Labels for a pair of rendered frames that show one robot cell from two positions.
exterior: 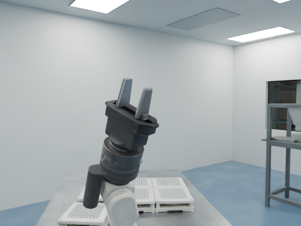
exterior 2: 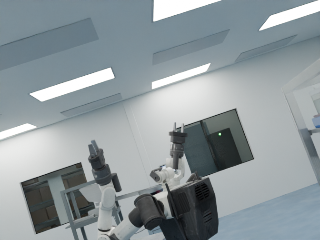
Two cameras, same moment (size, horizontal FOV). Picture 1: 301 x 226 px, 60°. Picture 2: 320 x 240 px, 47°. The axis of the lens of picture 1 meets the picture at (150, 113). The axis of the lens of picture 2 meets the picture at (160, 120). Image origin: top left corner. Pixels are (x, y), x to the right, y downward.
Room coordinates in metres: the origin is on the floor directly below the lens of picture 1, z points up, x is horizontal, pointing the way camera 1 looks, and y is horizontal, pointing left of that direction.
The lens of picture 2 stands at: (-0.64, 2.07, 1.39)
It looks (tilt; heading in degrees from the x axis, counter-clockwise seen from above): 7 degrees up; 302
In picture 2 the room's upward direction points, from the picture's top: 19 degrees counter-clockwise
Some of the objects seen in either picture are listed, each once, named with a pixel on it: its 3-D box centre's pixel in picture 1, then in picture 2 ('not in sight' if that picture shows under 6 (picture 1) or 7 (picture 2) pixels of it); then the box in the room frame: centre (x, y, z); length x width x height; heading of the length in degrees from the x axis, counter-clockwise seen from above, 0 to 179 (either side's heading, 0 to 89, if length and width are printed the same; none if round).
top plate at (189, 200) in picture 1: (172, 195); not in sight; (1.74, -0.15, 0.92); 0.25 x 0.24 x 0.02; 93
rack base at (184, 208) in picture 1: (172, 202); not in sight; (1.74, -0.15, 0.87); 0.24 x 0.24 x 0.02; 3
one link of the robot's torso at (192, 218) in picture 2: not in sight; (185, 211); (0.44, 0.40, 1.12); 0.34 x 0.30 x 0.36; 83
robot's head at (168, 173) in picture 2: not in sight; (165, 177); (0.50, 0.38, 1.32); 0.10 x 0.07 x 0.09; 83
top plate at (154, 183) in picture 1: (168, 183); not in sight; (1.98, -0.14, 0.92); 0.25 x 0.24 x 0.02; 93
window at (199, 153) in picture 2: not in sight; (214, 144); (2.72, -5.04, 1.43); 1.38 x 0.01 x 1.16; 36
